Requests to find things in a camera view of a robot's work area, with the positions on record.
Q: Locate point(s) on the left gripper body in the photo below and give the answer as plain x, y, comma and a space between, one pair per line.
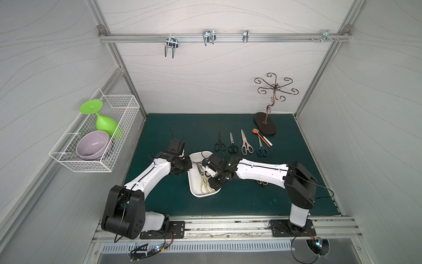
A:
186, 164

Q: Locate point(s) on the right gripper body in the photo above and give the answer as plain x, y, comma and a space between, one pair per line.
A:
212, 170

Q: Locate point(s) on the white storage box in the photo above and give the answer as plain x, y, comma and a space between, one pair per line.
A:
198, 176

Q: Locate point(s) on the black handled steel scissors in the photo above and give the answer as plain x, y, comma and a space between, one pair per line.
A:
233, 149

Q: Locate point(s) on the large black scissors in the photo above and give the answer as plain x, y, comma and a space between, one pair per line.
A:
219, 145

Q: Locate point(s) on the pink scissors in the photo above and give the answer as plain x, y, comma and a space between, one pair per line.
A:
246, 147

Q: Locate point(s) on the black yellow handled scissors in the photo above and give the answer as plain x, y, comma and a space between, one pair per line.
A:
262, 183

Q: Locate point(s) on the blue yellow handled scissors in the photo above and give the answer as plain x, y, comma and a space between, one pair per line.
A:
261, 151

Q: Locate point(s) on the cream white scissors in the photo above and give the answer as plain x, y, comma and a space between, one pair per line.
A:
205, 188

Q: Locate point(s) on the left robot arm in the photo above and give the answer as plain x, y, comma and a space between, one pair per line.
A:
125, 211

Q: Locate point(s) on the orange spoon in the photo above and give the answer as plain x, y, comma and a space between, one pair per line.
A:
258, 135

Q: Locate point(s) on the brown metal hook stand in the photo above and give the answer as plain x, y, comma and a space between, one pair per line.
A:
262, 119

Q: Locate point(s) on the white vent strip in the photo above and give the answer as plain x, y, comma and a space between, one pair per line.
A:
236, 246

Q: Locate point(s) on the green plastic goblet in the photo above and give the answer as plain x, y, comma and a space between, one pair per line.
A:
103, 123

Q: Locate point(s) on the lilac bowl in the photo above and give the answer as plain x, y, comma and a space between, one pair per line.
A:
93, 145

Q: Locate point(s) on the double prong metal hook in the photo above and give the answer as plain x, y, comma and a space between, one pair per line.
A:
171, 45

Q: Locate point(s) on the looped metal hook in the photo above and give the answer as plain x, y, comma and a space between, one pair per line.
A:
209, 37

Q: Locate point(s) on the small metal hook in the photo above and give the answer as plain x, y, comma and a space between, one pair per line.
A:
245, 36

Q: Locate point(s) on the right end metal hook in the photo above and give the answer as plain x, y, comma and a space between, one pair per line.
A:
325, 38

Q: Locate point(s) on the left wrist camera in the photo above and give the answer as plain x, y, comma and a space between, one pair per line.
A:
176, 147

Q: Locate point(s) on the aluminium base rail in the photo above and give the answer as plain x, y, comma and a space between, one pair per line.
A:
265, 227

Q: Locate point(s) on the white wire basket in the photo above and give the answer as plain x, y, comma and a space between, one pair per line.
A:
122, 108

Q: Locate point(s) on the aluminium top rail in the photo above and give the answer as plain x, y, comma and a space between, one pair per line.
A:
220, 38

